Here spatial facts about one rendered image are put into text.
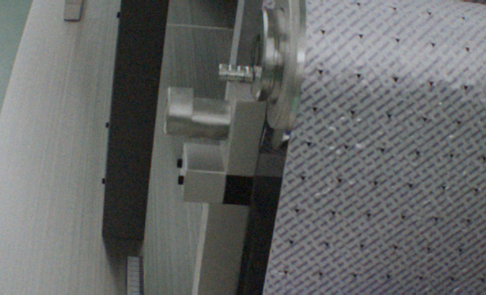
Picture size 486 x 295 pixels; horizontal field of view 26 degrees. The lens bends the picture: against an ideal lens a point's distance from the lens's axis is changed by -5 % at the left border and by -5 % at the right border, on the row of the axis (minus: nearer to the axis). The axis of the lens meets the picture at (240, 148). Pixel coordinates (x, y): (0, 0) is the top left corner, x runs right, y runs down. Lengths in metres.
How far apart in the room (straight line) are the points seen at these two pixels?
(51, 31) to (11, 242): 0.66
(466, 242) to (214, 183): 0.22
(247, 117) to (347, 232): 0.13
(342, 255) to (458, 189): 0.11
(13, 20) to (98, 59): 2.68
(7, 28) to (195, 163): 3.41
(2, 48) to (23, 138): 2.65
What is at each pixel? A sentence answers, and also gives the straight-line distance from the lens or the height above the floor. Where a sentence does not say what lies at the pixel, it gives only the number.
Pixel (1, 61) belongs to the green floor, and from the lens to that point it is 4.00.
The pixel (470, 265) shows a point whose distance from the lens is 0.93.
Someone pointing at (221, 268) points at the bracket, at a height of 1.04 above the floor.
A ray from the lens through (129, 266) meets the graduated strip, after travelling 1.22.
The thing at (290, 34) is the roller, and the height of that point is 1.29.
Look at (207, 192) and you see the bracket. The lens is 0.93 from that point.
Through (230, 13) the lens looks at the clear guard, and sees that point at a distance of 1.90.
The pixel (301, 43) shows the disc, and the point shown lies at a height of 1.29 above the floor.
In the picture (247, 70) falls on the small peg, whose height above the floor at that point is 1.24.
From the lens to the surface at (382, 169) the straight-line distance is 0.86.
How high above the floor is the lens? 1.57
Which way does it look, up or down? 27 degrees down
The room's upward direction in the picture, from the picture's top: 8 degrees clockwise
